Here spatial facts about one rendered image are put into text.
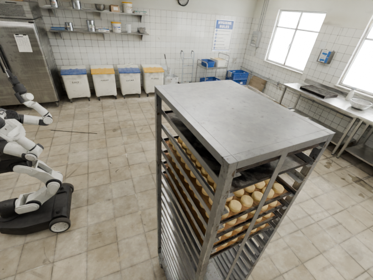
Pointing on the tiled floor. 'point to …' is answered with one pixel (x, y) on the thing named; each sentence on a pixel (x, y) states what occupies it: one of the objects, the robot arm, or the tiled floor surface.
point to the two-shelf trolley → (212, 67)
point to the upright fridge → (41, 70)
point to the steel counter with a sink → (364, 154)
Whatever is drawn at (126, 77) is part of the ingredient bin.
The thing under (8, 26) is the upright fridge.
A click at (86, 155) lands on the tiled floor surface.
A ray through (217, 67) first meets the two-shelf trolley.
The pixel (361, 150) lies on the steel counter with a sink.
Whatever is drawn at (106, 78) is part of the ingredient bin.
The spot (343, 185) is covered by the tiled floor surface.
